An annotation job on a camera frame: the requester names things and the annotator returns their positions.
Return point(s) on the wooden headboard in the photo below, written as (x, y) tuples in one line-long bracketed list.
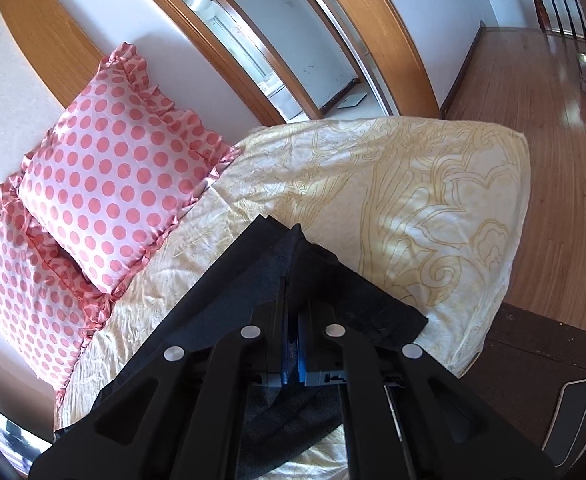
[(48, 45)]

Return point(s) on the pink polka dot pillow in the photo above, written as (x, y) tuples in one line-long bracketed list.
[(118, 170), (33, 300)]

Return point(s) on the dark brown rug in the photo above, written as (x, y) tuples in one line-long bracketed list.
[(533, 350)]

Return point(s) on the white flat floor item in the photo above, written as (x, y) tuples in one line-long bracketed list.
[(353, 100)]

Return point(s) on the yellow patterned bed sheet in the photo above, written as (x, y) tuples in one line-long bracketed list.
[(398, 185)]

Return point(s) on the wooden sliding door frame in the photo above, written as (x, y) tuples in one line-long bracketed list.
[(383, 35)]

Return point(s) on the grey white-rimmed pad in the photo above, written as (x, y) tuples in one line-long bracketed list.
[(570, 425)]

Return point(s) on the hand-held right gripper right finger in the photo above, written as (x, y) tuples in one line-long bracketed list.
[(303, 360)]

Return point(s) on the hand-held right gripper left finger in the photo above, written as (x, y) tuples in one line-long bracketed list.
[(285, 360)]

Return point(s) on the black pants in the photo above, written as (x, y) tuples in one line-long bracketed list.
[(373, 317)]

